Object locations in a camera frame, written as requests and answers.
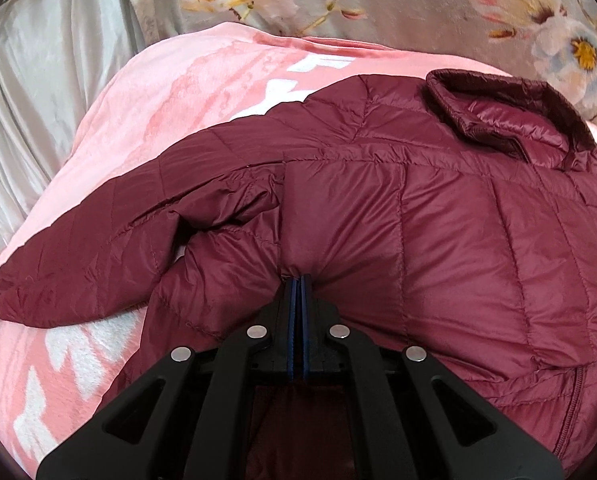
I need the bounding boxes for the pink blanket with white print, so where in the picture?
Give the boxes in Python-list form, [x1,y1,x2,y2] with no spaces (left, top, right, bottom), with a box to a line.
[0,21,597,472]

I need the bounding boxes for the maroon quilted puffer jacket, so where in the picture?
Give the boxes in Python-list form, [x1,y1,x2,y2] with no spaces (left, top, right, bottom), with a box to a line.
[0,69,597,480]

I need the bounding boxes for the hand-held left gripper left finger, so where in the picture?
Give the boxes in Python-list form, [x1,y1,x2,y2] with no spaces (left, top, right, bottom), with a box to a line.
[36,274,300,480]

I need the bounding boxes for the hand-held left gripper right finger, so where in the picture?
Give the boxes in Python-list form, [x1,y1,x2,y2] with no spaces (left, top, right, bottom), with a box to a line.
[301,274,565,480]

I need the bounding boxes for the silver satin cloth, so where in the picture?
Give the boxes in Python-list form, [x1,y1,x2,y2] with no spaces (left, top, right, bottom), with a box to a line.
[0,0,175,272]

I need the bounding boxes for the grey floral bed sheet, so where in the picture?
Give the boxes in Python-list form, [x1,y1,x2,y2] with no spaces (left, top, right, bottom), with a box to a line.
[113,0,597,126]

